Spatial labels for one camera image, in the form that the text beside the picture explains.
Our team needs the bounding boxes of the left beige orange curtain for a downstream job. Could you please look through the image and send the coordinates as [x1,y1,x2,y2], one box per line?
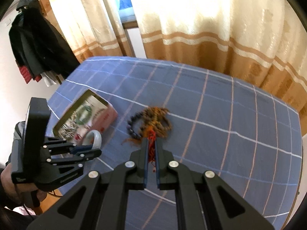
[39,0,133,62]

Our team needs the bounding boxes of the blue checked tablecloth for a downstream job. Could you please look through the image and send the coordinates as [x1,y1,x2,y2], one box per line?
[47,57,303,229]

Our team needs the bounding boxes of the red knot cord charm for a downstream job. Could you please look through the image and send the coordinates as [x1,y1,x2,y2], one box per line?
[74,133,83,142]

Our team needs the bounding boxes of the pink metal tin box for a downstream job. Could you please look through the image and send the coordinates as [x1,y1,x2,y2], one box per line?
[53,89,118,145]

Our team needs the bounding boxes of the white jade bangle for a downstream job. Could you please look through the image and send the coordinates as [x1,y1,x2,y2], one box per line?
[82,130,102,149]

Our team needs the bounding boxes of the dark hanging clothes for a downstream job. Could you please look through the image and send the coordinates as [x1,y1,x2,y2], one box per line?
[9,0,80,86]

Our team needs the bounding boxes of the window with wooden sill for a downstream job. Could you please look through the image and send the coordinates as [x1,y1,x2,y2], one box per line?
[116,0,138,29]

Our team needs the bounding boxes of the person's left hand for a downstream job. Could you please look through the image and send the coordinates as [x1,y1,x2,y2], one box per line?
[1,163,47,208]

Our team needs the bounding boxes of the dark purple bead bracelet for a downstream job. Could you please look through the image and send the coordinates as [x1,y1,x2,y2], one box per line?
[126,112,145,141]

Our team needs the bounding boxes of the beige orange curtain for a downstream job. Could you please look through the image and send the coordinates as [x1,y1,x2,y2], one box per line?
[131,0,306,134]
[39,0,133,62]

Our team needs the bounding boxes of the right beige orange curtain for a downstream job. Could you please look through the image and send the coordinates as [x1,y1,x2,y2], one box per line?
[131,0,306,134]

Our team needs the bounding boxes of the white pearl necklace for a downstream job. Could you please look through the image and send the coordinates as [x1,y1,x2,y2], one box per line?
[58,118,81,141]

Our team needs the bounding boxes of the brown wooden bead mala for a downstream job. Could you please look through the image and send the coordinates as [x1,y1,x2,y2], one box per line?
[122,106,173,163]

